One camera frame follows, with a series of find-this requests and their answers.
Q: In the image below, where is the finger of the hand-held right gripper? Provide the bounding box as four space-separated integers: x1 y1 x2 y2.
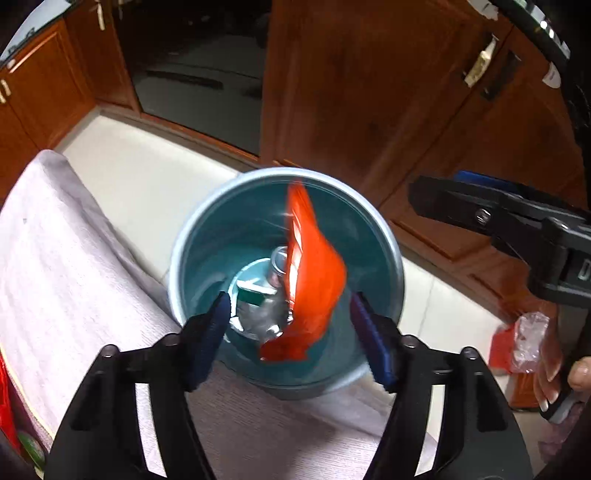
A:
455 170 589 217
409 175 546 278

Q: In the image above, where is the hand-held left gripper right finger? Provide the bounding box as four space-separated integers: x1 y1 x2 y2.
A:
349 292 534 480

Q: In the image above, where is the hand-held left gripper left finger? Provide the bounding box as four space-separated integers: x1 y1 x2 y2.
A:
44 292 232 480

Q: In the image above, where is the orange-red plastic wrapper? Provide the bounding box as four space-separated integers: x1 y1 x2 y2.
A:
259 180 348 363

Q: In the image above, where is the teal round waste bin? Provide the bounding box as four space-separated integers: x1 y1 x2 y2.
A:
168 167 407 400

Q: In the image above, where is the person's right hand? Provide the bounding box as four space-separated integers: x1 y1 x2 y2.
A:
533 332 591 414

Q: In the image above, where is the wooden cabinet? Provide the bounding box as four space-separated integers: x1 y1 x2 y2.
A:
0 18 99 190
65 0 141 114
379 28 588 305

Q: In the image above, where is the green white carton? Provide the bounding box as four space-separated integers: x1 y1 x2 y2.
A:
236 280 278 308

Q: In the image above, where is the clear plastic bag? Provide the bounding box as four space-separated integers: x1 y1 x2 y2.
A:
510 311 551 374

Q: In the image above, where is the silver metal can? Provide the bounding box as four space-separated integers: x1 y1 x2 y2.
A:
267 246 293 289

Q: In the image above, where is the red packet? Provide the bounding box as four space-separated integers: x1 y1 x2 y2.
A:
488 323 522 376

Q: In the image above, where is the wooden cabinet door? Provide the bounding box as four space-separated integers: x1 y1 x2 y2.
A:
259 0 514 206

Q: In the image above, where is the dark countertop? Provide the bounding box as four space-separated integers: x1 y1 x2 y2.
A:
471 0 573 65

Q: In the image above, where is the green round object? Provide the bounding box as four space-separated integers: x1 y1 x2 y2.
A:
17 430 48 468

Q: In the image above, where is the red bag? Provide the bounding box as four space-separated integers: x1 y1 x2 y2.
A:
0 354 23 455

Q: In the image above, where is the white taped cabinet handle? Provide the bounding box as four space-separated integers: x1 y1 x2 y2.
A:
463 36 500 88

